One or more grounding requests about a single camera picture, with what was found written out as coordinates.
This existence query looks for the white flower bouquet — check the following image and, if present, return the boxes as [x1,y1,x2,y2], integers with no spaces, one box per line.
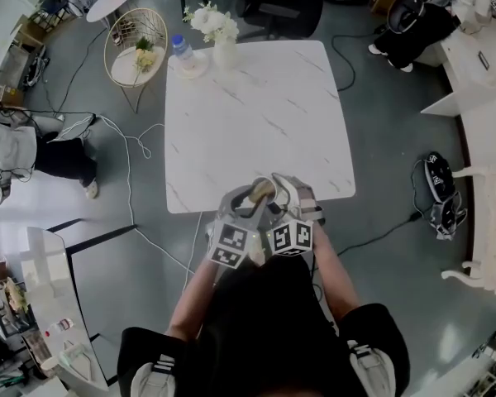
[182,1,241,45]

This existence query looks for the yellow flower bunch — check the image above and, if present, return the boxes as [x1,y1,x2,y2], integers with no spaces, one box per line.
[131,36,156,74]

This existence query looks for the clear water bottle blue cap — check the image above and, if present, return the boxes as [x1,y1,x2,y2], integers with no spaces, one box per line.
[170,34,196,72]

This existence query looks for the person's right hand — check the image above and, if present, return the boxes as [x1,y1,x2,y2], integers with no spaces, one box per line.
[297,184,317,214]

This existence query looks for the white backpack strap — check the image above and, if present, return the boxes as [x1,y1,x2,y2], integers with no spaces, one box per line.
[346,338,398,397]
[129,353,177,397]

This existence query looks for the glossy white desk black legs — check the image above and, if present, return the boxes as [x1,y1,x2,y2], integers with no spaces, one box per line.
[20,218,139,392]

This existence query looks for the white ceramic vase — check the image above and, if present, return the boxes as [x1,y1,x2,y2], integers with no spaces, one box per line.
[211,37,238,72]

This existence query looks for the white round side table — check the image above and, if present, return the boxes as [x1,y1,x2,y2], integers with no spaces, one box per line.
[85,0,139,24]

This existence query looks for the person's right forearm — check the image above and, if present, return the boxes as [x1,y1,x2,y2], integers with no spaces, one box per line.
[311,225,362,327]

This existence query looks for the round wire side table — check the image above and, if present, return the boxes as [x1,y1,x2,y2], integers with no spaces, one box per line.
[103,7,169,115]

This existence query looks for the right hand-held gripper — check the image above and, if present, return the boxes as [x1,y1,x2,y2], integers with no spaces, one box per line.
[265,173,326,258]

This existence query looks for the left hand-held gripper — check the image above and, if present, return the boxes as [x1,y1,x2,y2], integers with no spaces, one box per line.
[206,184,274,270]

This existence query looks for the small clear bottle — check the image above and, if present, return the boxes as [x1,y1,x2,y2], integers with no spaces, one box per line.
[45,318,75,337]

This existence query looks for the white cabinet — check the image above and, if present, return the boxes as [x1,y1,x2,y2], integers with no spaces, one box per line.
[420,12,496,174]

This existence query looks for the black looped cable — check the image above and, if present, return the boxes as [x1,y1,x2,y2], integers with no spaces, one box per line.
[331,34,357,93]

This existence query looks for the white cable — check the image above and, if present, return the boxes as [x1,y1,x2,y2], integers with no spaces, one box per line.
[55,113,204,294]

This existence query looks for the white round coaster plate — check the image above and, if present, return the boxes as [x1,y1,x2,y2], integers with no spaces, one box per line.
[167,51,210,80]

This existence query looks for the spare black hand-held gripper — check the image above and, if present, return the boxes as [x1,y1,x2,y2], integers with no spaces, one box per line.
[422,151,456,203]

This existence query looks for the person's left shoe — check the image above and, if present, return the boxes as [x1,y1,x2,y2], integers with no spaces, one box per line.
[247,237,270,266]

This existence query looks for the long black cable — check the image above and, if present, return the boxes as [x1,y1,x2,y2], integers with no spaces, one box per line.
[336,159,436,256]

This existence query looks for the black office chair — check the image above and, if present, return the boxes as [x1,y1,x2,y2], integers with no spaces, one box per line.
[222,0,326,43]

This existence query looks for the person's left forearm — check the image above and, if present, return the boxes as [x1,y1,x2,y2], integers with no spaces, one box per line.
[166,258,222,343]

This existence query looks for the person's black clothing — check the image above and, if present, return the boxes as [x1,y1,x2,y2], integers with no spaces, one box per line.
[117,254,412,397]

